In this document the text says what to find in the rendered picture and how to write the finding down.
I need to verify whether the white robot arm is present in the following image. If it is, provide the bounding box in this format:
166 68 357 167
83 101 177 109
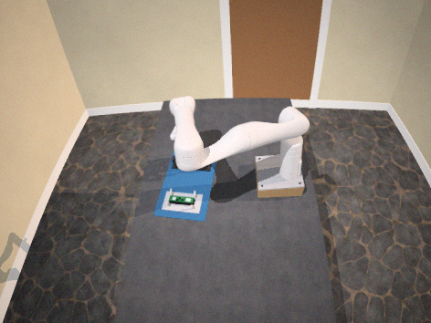
169 96 310 180

